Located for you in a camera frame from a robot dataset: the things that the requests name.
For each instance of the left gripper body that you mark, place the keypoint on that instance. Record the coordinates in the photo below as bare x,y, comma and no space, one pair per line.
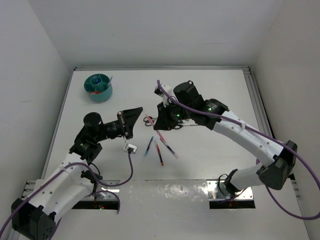
112,128

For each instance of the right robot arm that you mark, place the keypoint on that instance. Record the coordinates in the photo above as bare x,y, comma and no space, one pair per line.
276,160

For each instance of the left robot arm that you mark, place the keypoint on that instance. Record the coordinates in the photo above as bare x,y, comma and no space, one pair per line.
38,215

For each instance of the purple capped pen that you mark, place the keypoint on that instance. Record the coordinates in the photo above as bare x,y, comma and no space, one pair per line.
169,148

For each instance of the pink highlighter pen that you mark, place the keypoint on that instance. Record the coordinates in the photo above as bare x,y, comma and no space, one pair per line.
152,124

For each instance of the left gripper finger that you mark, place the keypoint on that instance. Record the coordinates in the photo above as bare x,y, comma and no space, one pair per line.
128,131
130,116

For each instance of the small black scissors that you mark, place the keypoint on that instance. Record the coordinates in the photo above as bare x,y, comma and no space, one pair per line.
147,122

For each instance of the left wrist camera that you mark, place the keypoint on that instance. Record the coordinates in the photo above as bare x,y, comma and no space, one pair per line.
130,148

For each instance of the red clear pen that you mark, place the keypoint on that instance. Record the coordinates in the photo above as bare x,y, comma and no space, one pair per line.
158,152

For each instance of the large black scissors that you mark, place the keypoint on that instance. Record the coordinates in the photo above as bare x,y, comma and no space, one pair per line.
185,123

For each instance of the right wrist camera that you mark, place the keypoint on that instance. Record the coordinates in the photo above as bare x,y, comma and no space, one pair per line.
165,100

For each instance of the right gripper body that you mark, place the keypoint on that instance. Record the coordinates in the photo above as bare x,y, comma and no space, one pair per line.
177,112

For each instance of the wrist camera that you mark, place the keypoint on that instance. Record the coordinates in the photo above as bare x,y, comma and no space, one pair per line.
130,148
165,100

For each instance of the teal capped pen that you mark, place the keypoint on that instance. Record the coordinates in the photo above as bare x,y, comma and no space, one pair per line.
147,148

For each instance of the teal divided pen holder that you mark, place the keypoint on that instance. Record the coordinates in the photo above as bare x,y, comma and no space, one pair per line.
98,82

